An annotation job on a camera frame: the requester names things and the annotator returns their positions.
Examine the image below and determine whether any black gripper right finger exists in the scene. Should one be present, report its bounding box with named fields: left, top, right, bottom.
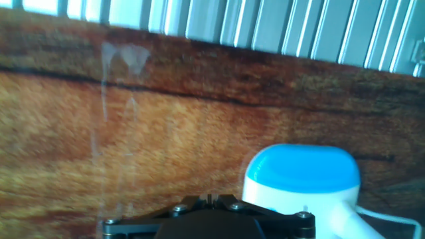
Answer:
left=210, top=194, right=316, bottom=239

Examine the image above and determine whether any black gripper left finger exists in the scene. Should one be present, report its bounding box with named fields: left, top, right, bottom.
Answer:
left=102, top=194, right=211, bottom=239

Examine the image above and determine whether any blue white desk lamp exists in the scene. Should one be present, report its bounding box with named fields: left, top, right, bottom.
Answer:
left=241, top=143, right=386, bottom=239

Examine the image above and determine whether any glossy wood grain board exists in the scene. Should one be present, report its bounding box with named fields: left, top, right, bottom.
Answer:
left=0, top=8, right=425, bottom=239

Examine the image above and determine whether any white lamp cord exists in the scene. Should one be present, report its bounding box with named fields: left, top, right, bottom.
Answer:
left=355, top=204, right=423, bottom=239

